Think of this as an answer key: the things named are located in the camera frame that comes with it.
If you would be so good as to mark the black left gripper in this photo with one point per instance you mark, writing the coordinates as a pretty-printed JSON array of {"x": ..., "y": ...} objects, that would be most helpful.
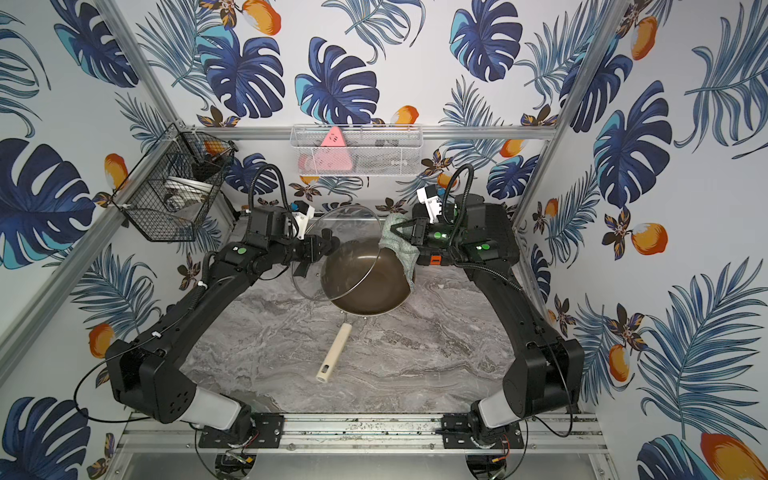
[{"x": 306, "y": 253}]

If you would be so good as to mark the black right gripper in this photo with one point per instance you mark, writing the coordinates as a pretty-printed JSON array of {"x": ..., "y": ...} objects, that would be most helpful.
[{"x": 421, "y": 231}]

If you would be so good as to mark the glass pot lid black knob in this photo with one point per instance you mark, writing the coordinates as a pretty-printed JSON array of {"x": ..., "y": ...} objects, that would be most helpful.
[{"x": 349, "y": 222}]

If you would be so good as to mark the green waffle cloth checkered trim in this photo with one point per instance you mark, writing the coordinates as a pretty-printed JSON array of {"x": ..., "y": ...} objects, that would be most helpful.
[{"x": 406, "y": 253}]

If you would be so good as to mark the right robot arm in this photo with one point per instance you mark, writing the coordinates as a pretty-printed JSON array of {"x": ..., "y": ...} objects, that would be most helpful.
[{"x": 477, "y": 237}]

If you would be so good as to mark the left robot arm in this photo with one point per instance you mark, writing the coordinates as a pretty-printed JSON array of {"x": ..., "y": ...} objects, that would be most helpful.
[{"x": 145, "y": 374}]

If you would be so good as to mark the black plastic tool case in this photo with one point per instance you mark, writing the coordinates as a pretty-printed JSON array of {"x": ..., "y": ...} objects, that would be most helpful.
[{"x": 500, "y": 242}]

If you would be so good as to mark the pink triangular item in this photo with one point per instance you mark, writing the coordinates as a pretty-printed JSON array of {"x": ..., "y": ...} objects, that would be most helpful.
[{"x": 332, "y": 156}]

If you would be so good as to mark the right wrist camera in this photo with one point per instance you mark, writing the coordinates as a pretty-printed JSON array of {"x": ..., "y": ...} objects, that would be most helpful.
[{"x": 429, "y": 197}]

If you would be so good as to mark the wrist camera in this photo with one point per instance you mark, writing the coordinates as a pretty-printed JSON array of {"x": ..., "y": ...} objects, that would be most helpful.
[
  {"x": 429, "y": 197},
  {"x": 303, "y": 213}
]

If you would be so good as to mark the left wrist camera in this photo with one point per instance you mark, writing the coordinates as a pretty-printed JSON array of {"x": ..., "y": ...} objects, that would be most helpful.
[{"x": 303, "y": 213}]

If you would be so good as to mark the white mesh wall basket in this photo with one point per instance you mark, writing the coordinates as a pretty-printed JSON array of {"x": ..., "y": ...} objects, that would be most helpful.
[{"x": 377, "y": 150}]

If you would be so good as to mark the frying pan cream handle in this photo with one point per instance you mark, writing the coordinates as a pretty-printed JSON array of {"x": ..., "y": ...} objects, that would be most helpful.
[{"x": 361, "y": 279}]

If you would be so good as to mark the black wire basket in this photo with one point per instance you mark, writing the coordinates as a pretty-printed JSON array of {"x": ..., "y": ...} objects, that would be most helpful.
[{"x": 169, "y": 194}]

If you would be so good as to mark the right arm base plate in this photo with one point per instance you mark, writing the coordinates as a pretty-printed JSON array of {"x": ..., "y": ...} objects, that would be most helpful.
[{"x": 480, "y": 431}]

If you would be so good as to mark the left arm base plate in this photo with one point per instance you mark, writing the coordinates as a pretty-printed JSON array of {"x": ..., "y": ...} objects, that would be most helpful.
[{"x": 262, "y": 430}]

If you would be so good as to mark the aluminium front rail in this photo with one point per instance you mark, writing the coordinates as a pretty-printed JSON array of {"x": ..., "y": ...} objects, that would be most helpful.
[{"x": 376, "y": 434}]

